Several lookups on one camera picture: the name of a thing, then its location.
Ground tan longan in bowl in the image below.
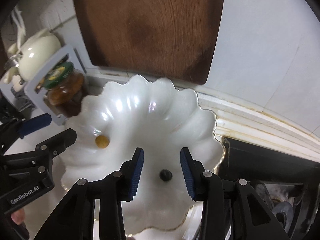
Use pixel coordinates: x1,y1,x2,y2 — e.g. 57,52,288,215
95,135,110,148

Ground glass jar green lid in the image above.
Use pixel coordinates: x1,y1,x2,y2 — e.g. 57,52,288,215
43,61,89,118

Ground left human hand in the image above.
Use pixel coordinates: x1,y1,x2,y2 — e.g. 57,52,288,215
11,208,25,225

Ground cream ceramic teapot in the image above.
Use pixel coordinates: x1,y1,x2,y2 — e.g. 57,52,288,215
4,28,61,83

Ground black gas stove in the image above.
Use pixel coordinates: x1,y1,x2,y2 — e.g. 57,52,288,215
218,137,319,239

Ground white rice spoon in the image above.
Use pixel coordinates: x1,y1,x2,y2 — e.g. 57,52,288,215
11,5,26,51

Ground white scalloped fruit bowl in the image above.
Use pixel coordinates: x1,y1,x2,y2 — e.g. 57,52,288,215
61,75,225,234

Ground blueberry in bowl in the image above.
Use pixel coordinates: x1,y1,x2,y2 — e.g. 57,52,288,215
159,169,173,182

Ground dark wooden cutting board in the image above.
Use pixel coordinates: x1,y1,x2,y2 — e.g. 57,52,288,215
73,0,224,85

